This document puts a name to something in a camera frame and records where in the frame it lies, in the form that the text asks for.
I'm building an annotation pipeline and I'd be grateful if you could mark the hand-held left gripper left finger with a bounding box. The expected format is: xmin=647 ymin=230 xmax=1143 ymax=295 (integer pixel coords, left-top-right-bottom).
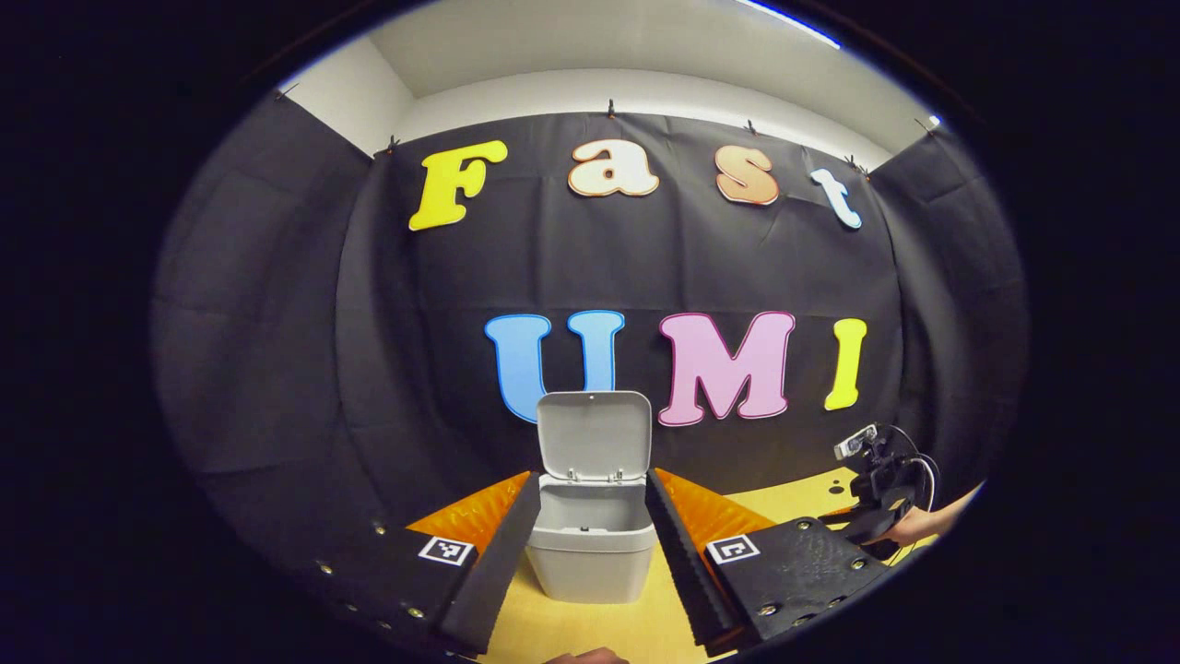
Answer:
xmin=318 ymin=470 xmax=543 ymax=658

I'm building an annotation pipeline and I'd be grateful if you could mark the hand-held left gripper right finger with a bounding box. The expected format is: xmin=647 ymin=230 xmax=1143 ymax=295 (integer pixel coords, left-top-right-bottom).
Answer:
xmin=645 ymin=468 xmax=895 ymax=658

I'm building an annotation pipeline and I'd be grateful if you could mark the white desktop garbage bin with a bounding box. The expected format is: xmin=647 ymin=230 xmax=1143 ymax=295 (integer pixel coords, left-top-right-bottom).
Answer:
xmin=525 ymin=390 xmax=660 ymax=605

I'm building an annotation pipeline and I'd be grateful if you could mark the wooden desktop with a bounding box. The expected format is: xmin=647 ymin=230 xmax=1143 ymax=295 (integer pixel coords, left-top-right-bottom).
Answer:
xmin=478 ymin=466 xmax=937 ymax=664

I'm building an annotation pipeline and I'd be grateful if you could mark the black backdrop cloth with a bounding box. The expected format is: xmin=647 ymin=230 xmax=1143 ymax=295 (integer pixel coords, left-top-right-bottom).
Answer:
xmin=152 ymin=92 xmax=1029 ymax=573

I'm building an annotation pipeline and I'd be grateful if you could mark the thin gripper cable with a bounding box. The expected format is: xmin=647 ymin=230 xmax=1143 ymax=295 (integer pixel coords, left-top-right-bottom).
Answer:
xmin=885 ymin=424 xmax=943 ymax=563

